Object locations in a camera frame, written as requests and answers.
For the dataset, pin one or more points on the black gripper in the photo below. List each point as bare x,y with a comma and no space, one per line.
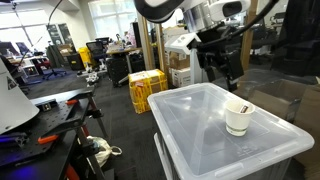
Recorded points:
225,58

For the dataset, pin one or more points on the brown Expo marker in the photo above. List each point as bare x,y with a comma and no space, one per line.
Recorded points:
244,109

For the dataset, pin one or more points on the white robot base cone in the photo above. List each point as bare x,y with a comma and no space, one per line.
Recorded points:
15,108

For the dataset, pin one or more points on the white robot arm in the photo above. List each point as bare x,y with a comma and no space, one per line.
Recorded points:
208,39

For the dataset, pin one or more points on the white paper cup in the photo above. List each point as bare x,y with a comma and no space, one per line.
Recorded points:
237,123

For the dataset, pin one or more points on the stacked white cardboard boxes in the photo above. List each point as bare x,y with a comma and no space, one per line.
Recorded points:
177,62

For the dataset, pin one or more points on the brown cardboard box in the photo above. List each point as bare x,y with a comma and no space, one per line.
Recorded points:
297,103

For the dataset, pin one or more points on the black office chair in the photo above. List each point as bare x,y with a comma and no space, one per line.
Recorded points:
97,51

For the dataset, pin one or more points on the white plastic bag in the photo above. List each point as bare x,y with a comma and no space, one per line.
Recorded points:
104,150

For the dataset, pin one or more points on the black perforated workbench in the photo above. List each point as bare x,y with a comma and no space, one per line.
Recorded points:
63,114

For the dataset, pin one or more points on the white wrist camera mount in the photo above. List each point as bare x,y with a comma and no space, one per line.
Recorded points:
179,43

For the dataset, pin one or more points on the yellow strapped cardboard box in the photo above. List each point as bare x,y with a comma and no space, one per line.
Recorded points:
144,83

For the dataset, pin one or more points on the wooden post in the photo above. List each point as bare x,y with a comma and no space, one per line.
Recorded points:
145,42

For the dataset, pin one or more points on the orange clamp handle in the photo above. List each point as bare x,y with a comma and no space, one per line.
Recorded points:
47,139

